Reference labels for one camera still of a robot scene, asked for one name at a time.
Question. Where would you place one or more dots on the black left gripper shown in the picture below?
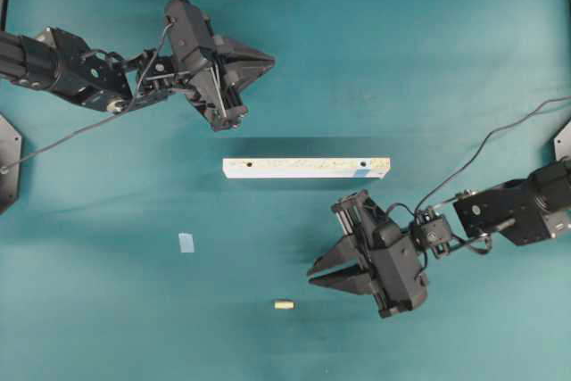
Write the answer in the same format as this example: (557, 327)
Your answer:
(214, 90)

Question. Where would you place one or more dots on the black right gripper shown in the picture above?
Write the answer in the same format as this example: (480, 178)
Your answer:
(347, 266)

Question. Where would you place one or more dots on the short wooden dowel rod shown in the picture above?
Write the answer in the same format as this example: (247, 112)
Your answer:
(284, 304)

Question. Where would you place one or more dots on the white particle board plank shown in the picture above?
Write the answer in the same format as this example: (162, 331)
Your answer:
(275, 168)

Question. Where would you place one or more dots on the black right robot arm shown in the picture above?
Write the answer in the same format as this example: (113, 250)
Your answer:
(525, 211)

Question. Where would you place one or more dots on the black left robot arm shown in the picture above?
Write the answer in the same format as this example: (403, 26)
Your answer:
(63, 64)

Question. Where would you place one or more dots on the blue tape piece on table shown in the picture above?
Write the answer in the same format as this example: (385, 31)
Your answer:
(186, 243)

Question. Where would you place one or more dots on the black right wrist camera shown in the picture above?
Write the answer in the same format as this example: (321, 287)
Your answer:
(400, 284)

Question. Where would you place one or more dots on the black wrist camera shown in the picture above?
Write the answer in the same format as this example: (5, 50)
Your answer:
(400, 284)
(191, 42)

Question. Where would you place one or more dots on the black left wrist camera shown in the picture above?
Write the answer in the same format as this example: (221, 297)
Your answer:
(191, 42)

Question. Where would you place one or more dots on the grey right base plate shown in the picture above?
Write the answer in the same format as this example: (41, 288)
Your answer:
(562, 143)

